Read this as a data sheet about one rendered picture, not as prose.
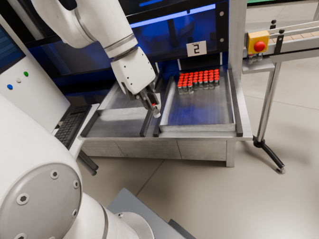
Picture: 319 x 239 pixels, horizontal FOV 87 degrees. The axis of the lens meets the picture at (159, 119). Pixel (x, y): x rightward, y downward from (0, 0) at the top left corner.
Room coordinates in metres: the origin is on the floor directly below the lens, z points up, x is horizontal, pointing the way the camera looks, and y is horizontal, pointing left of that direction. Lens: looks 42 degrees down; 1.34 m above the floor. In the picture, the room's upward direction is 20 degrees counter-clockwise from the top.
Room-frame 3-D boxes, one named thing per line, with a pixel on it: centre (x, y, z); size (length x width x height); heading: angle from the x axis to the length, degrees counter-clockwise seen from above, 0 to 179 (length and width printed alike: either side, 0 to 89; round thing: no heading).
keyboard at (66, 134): (0.77, 0.49, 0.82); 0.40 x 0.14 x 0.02; 164
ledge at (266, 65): (0.69, -0.54, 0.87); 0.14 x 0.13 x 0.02; 155
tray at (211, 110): (0.55, -0.18, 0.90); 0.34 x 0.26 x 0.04; 154
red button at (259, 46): (0.61, -0.49, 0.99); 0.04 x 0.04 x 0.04; 65
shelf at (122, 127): (0.66, -0.04, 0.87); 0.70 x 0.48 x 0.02; 65
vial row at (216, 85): (0.63, -0.22, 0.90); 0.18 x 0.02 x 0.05; 65
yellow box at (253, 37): (0.65, -0.50, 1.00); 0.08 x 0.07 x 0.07; 155
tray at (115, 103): (0.80, 0.08, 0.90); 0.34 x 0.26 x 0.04; 155
